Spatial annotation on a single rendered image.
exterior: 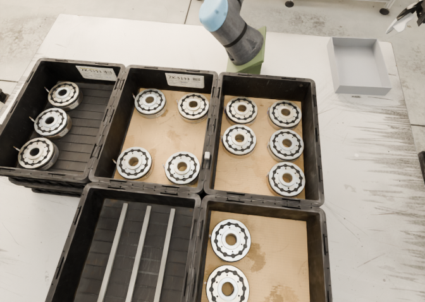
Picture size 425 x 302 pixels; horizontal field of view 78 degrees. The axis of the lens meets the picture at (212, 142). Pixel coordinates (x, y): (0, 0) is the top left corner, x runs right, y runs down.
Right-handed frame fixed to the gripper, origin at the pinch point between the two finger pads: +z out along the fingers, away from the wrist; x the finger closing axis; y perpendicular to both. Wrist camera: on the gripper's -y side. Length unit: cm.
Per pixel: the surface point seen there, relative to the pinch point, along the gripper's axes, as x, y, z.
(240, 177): -58, 57, 6
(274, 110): -48, 34, 3
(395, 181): -4, 50, 19
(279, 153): -47, 50, 3
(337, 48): -15.4, -11.5, 18.7
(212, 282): -64, 85, 3
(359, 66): -7.5, -1.5, 18.7
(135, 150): -90, 51, 3
